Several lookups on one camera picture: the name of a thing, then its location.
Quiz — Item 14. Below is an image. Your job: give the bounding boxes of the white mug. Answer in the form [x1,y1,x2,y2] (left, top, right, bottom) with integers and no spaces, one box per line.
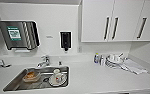
[52,67,67,82]

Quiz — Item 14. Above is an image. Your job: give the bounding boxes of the orange food container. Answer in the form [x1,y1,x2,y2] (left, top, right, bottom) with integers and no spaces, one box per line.
[22,71,42,83]

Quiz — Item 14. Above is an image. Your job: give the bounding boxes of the steel paper towel dispenser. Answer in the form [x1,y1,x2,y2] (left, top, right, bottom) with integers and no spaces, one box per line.
[0,20,41,52]

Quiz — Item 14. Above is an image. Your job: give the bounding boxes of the chrome faucet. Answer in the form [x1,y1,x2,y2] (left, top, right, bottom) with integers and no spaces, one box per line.
[35,54,52,69]

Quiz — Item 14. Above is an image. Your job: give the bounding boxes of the small white bottle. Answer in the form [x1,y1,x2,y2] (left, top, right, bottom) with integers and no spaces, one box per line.
[99,54,106,66]

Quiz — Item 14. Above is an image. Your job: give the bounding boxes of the white plate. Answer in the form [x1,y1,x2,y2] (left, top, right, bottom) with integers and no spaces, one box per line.
[48,75,68,87]

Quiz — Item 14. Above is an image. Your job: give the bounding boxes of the black soap dispenser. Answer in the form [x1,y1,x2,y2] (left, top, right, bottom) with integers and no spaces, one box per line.
[59,30,73,53]

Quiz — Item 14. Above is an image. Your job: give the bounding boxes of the blue dish soap bottle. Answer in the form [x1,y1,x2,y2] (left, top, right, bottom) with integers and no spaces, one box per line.
[93,52,101,65]

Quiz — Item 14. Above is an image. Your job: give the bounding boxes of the stack of plates and cutlery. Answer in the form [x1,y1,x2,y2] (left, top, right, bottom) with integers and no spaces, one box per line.
[105,52,128,70]

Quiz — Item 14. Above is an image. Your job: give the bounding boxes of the small chrome sink knob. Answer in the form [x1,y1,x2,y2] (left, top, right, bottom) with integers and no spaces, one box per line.
[58,60,63,67]

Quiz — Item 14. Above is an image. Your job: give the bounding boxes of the stainless steel sink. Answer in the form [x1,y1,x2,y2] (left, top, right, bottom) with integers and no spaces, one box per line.
[2,65,71,93]

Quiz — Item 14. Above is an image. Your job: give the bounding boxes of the white wall outlet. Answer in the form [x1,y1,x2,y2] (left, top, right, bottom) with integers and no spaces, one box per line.
[77,46,83,54]

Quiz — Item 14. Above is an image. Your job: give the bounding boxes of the white wall cabinet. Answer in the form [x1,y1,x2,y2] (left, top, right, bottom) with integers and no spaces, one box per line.
[80,0,150,44]

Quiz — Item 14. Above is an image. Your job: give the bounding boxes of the small wall label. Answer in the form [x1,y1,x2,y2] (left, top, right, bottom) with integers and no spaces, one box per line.
[45,34,54,39]

